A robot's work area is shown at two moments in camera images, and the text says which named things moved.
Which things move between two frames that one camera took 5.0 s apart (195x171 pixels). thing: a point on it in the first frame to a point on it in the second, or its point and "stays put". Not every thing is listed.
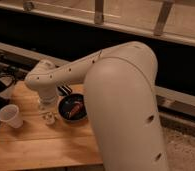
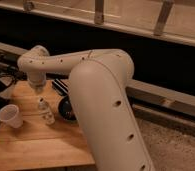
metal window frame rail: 177,20 stays put
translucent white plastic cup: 10,113 stays put
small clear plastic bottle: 49,117 stays put
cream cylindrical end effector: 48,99 to 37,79
